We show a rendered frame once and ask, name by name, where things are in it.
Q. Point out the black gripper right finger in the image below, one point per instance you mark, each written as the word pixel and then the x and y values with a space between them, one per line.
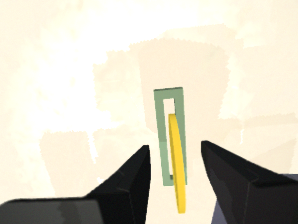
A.
pixel 248 193

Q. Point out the gold coin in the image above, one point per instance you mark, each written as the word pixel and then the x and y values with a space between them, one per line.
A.
pixel 177 163

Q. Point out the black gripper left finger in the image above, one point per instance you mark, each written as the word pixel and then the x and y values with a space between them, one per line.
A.
pixel 121 199

